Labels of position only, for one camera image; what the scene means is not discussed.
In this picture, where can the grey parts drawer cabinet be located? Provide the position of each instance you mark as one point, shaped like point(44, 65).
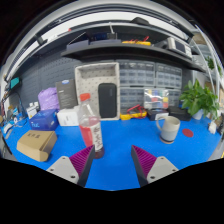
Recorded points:
point(174, 96)
point(131, 96)
point(169, 76)
point(136, 73)

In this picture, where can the green potted plant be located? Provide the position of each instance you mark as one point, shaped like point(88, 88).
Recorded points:
point(198, 98)

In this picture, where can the black case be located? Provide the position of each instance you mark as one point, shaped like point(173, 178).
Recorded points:
point(179, 113)

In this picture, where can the clear organizer with coloured parts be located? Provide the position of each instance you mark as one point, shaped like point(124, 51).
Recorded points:
point(156, 98)

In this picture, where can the black box with white label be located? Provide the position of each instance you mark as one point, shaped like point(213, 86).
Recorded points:
point(156, 114)

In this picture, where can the brown cardboard box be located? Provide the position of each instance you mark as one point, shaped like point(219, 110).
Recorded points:
point(35, 144)

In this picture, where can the small white box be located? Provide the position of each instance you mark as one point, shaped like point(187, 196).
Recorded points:
point(32, 111)

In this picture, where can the blue carton box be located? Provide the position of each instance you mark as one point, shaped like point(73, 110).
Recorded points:
point(43, 120)

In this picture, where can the white carton box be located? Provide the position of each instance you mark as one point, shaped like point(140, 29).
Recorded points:
point(67, 117)

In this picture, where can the purple plastic bag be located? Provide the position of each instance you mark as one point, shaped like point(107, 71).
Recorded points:
point(48, 99)

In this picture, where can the dark grey flat box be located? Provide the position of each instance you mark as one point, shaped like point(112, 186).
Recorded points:
point(66, 94)

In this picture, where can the clear bottle with red cap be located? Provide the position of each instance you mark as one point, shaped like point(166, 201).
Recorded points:
point(90, 130)

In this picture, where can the black zip pouch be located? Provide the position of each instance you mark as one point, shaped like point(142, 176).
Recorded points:
point(107, 100)

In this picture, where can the dark shelf unit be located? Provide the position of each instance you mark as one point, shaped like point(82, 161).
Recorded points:
point(110, 50)

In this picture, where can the beige perforated tray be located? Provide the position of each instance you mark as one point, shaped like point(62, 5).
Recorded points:
point(88, 78)

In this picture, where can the flat round red coaster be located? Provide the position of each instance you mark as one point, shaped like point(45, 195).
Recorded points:
point(187, 133)

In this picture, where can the grey and white mug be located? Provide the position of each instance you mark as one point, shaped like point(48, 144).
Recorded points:
point(170, 130)

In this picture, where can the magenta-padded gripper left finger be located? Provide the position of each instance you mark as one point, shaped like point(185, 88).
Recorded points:
point(71, 165)

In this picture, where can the yellow multimeter with red leads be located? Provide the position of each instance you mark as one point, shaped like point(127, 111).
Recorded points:
point(132, 115)

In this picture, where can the white shelf unit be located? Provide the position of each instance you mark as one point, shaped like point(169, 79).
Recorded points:
point(203, 53)

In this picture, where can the white power adapter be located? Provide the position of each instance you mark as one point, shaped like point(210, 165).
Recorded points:
point(212, 127)

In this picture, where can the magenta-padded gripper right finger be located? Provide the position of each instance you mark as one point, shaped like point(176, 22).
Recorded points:
point(151, 165)

